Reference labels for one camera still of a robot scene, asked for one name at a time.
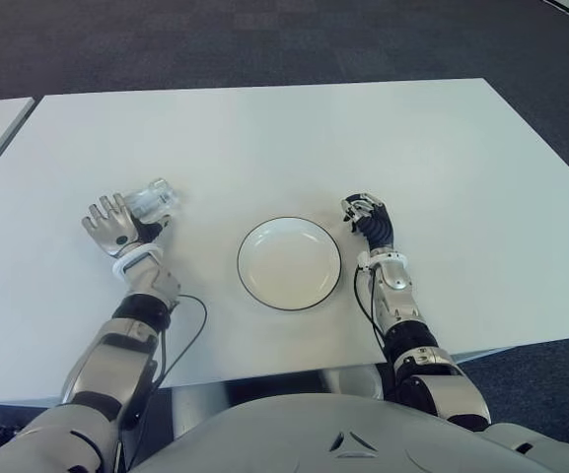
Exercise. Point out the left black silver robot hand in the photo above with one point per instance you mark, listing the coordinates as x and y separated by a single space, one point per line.
114 231

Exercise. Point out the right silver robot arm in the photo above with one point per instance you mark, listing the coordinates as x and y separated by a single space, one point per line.
427 364

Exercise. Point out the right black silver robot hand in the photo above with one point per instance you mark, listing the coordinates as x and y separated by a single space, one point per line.
377 226

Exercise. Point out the clear glass cup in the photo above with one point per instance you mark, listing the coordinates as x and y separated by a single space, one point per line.
156 199

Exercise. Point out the white robot waist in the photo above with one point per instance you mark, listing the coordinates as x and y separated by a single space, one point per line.
355 382

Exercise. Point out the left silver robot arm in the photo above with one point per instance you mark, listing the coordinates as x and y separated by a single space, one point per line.
126 335

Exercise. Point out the grey robot torso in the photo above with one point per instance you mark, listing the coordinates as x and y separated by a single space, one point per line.
313 438

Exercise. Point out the white plate with black rim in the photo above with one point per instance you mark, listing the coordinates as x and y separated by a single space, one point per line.
289 263

